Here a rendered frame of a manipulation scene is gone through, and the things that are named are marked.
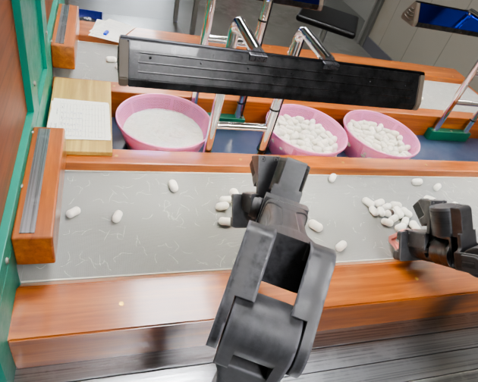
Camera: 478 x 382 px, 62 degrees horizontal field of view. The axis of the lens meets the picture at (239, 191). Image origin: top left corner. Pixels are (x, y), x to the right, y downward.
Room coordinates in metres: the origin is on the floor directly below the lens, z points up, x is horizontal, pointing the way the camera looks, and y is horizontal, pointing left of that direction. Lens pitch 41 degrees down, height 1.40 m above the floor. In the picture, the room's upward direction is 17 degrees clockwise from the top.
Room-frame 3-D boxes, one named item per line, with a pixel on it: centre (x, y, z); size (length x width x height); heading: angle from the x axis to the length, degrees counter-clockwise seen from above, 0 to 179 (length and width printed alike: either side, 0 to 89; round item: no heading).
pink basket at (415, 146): (1.23, -0.40, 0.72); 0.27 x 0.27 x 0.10
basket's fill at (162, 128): (0.92, 0.25, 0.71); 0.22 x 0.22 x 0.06
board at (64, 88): (0.83, 0.45, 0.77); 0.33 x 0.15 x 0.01; 25
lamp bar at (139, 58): (0.74, -0.02, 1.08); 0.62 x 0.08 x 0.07; 115
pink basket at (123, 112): (0.92, 0.25, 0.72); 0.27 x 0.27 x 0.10
